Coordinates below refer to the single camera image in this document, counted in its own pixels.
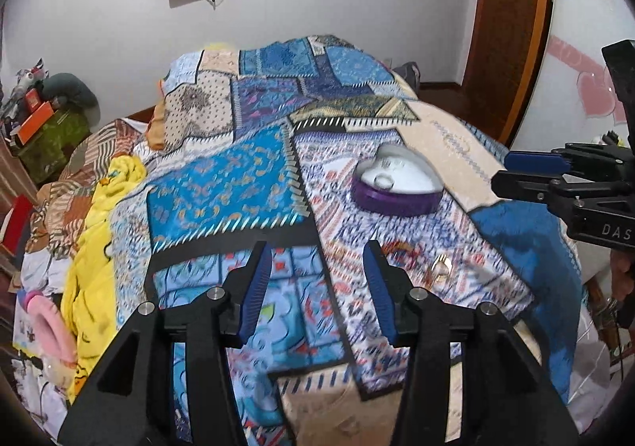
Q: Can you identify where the white wardrobe door with hearts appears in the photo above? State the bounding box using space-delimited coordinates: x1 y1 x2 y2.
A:
512 0 634 151

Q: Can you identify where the person's hand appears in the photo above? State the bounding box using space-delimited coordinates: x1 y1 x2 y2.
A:
610 250 634 301

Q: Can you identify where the striped orange brown cloth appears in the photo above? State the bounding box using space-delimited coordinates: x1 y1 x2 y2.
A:
26 119 141 259

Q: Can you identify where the yellow cartoon blanket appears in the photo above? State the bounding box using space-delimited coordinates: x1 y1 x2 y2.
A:
60 156 146 401

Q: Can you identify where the brown wooden door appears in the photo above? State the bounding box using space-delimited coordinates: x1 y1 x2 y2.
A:
463 0 553 146

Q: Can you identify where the pink plush headband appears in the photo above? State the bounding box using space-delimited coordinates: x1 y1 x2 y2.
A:
25 291 77 365

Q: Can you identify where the red beaded bracelet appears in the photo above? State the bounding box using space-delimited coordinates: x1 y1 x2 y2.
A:
381 240 423 273

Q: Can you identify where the purple heart-shaped jewelry box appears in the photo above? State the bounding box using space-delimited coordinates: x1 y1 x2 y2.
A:
351 143 445 217

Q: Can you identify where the green patterned cabinet cover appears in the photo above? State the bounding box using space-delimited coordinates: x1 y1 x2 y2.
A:
17 109 90 185

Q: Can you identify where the dark green plush toy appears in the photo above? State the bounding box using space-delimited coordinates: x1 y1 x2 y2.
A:
41 73 101 127

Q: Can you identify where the gold bangle ring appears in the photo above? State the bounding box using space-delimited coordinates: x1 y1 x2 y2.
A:
427 255 456 286

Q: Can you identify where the orange box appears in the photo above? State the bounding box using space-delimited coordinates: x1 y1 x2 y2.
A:
16 102 54 146

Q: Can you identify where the blue patchwork bed cover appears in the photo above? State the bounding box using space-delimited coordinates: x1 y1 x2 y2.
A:
111 35 581 445

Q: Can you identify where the dark bag on floor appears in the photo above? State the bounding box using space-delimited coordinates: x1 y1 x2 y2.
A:
393 61 421 94

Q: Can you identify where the red white box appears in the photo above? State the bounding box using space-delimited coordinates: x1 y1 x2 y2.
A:
1 195 33 257

